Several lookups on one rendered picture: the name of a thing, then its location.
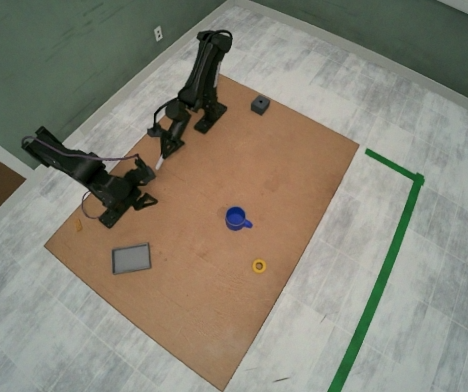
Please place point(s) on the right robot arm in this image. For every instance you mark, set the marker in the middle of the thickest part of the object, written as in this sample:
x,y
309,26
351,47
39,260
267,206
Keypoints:
x,y
82,170

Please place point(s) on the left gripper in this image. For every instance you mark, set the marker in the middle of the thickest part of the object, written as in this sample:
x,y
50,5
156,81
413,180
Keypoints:
x,y
175,132

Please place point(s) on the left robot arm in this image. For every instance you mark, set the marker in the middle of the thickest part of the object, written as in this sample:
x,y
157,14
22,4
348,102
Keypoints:
x,y
192,97

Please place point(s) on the grey metal cylinder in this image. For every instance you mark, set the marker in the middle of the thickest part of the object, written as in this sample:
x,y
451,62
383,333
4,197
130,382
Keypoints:
x,y
159,163

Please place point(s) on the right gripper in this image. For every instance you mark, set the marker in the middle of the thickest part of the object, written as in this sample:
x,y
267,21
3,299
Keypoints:
x,y
133,180

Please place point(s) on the blue mug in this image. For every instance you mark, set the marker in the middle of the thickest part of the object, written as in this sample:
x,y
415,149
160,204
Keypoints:
x,y
235,219

